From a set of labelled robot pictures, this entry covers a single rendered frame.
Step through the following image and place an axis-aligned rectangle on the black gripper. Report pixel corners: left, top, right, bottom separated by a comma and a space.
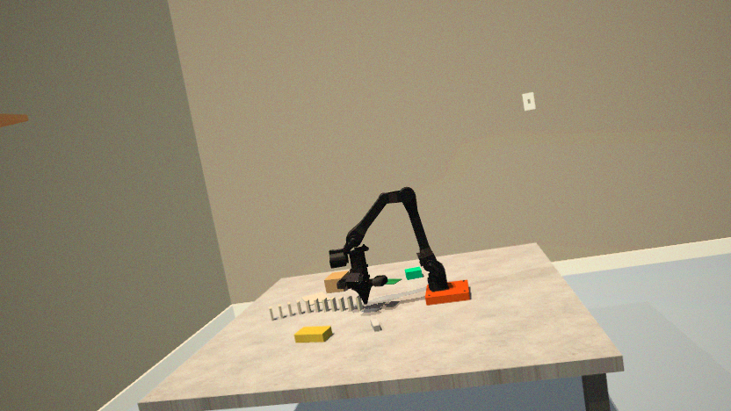
337, 263, 388, 305

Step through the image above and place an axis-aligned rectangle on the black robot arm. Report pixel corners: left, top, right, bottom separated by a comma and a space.
329, 187, 449, 292

